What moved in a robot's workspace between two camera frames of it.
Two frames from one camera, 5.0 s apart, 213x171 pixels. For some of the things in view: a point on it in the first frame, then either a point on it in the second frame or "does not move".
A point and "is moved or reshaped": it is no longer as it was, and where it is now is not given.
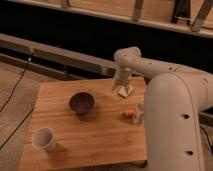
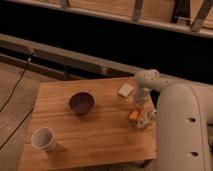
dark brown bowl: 82,102 does not move
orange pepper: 130,113 is moved or reshaped
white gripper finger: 115,88 -> 134,109
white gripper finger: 128,88 -> 142,110
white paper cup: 44,139 does not move
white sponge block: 123,92 does not move
